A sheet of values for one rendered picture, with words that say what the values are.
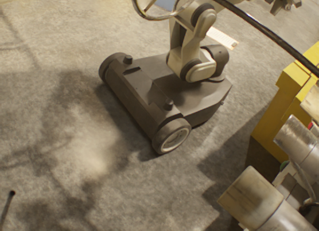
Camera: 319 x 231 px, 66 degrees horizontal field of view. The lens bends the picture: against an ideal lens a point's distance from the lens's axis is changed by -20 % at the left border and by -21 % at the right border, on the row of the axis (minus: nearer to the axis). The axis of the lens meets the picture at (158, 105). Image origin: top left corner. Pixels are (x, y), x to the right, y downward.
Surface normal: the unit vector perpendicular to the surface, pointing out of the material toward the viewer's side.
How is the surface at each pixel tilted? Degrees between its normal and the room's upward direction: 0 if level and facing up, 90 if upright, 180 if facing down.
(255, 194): 26
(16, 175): 0
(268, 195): 11
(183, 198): 0
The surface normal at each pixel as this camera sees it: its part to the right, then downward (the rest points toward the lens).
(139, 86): 0.25, -0.70
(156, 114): -0.37, -0.31
